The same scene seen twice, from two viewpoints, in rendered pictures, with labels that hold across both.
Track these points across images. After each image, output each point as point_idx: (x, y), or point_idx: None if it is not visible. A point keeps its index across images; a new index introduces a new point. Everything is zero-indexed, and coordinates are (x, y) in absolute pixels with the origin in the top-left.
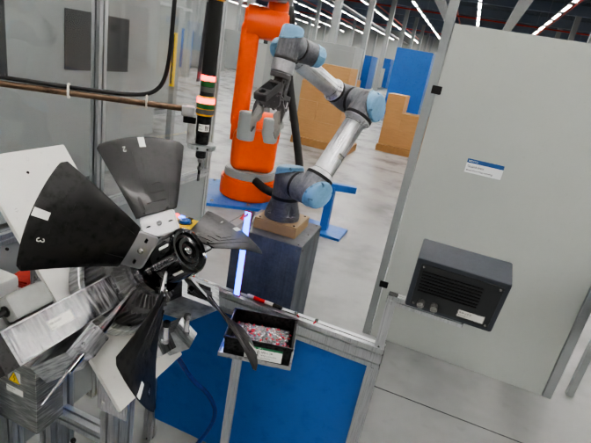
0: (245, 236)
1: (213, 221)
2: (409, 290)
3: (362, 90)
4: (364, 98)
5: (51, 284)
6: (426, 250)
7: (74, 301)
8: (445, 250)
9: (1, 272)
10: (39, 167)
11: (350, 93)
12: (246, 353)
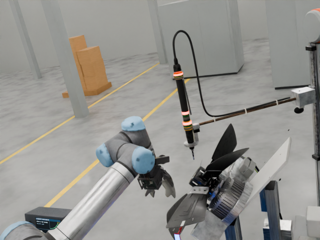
0: (176, 224)
1: (197, 215)
2: None
3: (28, 228)
4: (35, 226)
5: (251, 180)
6: (69, 212)
7: (230, 170)
8: (56, 213)
9: (316, 218)
10: (280, 156)
11: (43, 235)
12: (170, 208)
